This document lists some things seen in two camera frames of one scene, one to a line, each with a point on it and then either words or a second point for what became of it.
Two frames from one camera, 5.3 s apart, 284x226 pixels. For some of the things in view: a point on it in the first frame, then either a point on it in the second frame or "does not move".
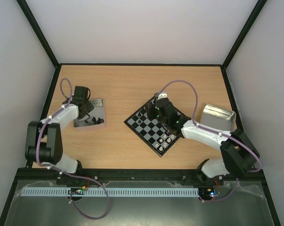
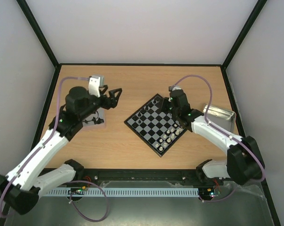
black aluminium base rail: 101,175 does not move
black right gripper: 152,111 to 166,105
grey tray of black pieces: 96,115 does not move
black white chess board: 153,132 does not move
